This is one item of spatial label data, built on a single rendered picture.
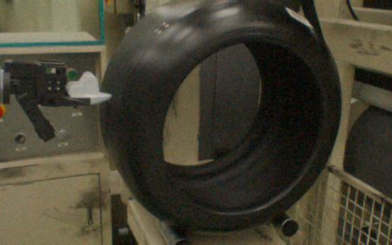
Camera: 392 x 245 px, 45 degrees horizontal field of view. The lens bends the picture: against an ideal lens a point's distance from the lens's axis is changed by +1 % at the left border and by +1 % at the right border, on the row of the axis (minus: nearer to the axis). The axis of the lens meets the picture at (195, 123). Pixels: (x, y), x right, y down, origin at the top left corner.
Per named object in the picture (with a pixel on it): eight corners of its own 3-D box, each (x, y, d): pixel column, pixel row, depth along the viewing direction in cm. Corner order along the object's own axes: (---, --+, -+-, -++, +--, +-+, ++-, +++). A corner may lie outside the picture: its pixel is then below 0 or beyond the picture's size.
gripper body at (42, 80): (70, 67, 92) (2, 64, 87) (68, 110, 94) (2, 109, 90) (65, 60, 99) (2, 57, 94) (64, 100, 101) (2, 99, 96)
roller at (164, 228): (151, 180, 137) (147, 195, 138) (138, 178, 135) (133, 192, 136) (195, 242, 106) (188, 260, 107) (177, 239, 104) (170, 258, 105)
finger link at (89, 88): (116, 77, 96) (69, 75, 93) (114, 105, 98) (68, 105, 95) (112, 74, 99) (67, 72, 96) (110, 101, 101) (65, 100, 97)
